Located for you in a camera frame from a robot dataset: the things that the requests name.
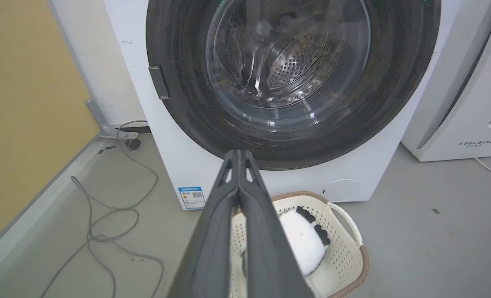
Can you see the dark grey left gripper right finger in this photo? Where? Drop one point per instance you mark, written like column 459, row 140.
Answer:
column 270, row 252

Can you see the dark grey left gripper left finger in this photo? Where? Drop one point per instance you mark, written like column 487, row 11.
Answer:
column 210, row 248

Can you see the white front-load washing machine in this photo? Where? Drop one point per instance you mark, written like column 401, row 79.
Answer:
column 179, row 157

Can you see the white and black plush toy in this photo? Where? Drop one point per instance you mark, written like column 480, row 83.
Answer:
column 305, row 240

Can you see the blue energy label sticker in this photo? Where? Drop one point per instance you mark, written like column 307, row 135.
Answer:
column 192, row 198

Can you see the cream perforated laundry basket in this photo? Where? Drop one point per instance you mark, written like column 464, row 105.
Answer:
column 344, row 256

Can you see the white Feelbird appliance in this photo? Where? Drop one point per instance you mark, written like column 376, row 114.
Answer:
column 460, row 103

